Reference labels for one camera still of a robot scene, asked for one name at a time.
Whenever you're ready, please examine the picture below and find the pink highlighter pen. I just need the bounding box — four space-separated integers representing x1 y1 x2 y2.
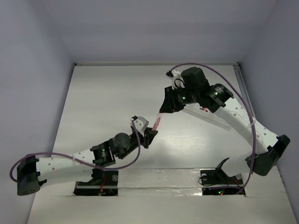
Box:
152 112 162 131

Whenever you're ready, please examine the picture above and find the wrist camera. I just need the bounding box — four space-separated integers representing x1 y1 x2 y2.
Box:
131 116 149 136
165 70 185 90

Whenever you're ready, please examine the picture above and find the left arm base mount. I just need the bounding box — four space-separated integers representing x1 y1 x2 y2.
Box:
73 169 119 196

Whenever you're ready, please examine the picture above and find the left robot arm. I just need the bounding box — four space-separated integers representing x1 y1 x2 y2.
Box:
16 128 158 196

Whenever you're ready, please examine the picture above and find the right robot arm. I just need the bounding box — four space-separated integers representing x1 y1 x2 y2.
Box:
159 67 290 183

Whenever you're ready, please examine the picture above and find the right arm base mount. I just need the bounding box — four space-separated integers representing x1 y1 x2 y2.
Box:
198 158 246 196

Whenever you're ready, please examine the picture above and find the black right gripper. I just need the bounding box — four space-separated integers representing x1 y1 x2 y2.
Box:
160 84 199 112

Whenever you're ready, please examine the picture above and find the white compartment organizer tray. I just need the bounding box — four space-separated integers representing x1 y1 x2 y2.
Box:
183 104 231 130

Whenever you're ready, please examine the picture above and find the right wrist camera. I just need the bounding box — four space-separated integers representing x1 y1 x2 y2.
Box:
165 70 185 90

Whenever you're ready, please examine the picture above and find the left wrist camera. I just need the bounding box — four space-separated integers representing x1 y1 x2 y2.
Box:
131 116 149 136

